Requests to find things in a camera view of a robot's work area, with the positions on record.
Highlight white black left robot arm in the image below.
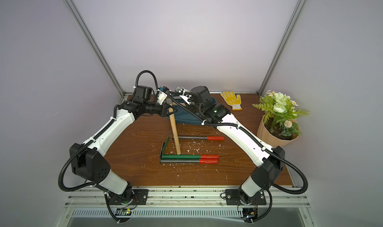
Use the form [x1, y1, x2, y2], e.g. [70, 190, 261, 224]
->
[58, 82, 170, 204]

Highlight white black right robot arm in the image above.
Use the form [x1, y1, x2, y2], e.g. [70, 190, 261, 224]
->
[161, 86, 308, 205]

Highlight teal plastic storage box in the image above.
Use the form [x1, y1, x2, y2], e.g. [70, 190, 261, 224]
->
[173, 96, 217, 125]

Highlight yellow white work glove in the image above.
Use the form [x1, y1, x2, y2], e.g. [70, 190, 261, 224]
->
[220, 91, 242, 111]

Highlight grey tool red grip upper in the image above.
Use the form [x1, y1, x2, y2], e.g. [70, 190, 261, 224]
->
[178, 136, 225, 141]

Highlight grey tool red grip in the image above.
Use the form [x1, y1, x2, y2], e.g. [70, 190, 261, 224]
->
[160, 159, 218, 164]
[178, 136, 225, 141]

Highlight green tool red grip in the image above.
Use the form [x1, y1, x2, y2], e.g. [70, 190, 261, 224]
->
[160, 137, 219, 160]

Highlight grey tool red grip lower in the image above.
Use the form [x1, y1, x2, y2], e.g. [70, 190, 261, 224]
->
[160, 159, 218, 164]

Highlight green artificial flower plant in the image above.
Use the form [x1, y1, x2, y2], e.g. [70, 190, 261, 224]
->
[253, 90, 310, 140]

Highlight tan ribbed flower pot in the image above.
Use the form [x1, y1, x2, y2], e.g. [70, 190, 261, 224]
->
[256, 118, 298, 148]

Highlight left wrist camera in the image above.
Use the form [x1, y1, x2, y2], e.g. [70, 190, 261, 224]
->
[155, 86, 169, 105]

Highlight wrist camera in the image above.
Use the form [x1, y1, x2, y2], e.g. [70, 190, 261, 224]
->
[155, 86, 169, 105]
[175, 85, 193, 105]

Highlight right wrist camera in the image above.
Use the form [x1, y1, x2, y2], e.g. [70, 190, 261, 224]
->
[175, 85, 193, 105]

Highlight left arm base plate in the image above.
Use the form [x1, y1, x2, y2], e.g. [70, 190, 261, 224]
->
[108, 188, 149, 206]

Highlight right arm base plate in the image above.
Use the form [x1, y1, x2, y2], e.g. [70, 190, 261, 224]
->
[220, 189, 267, 206]

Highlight aluminium front rail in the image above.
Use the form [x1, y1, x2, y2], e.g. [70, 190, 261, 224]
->
[55, 186, 318, 227]

